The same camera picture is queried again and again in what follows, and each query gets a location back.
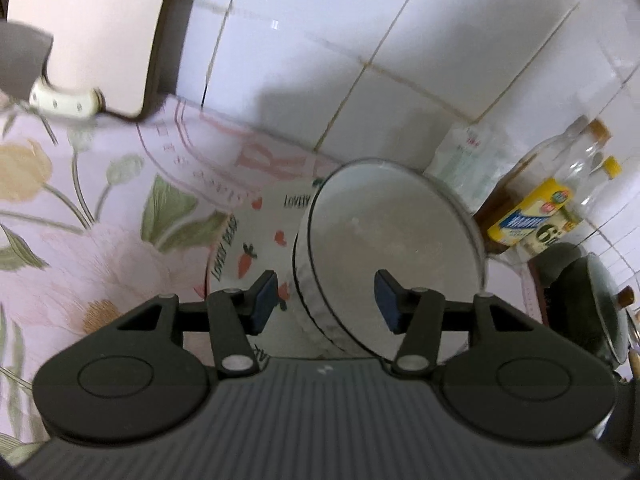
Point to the large white bowl dark rim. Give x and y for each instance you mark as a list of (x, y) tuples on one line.
[(310, 300)]

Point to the glass lid with wooden knob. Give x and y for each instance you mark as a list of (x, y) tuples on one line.
[(607, 320)]

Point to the white bowl with dark rim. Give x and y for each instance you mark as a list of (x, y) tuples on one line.
[(390, 240)]

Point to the white bag with red logo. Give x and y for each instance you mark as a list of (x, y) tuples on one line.
[(465, 165)]

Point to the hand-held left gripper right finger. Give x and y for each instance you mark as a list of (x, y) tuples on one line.
[(390, 305)]

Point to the white cutting board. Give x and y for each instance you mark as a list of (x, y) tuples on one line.
[(100, 25)]

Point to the green label clear bottle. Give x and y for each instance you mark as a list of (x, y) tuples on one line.
[(546, 237)]

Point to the floral tablecloth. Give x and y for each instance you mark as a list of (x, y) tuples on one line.
[(100, 240)]

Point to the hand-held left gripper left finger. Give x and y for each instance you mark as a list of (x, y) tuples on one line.
[(262, 305)]

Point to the yellow label bottle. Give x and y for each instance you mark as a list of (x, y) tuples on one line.
[(530, 210)]

